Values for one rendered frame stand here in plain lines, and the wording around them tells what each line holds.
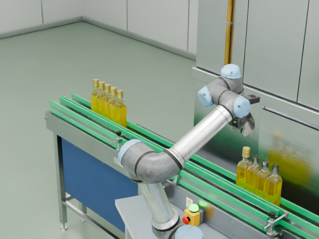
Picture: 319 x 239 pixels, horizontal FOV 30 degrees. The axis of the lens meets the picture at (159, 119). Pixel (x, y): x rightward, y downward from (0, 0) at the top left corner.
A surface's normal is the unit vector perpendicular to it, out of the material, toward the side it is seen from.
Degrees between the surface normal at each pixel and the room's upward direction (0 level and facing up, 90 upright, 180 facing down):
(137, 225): 0
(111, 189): 90
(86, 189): 90
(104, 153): 90
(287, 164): 90
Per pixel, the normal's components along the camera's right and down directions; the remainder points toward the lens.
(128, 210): 0.01, -0.90
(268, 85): -0.74, 0.28
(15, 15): 0.68, 0.32
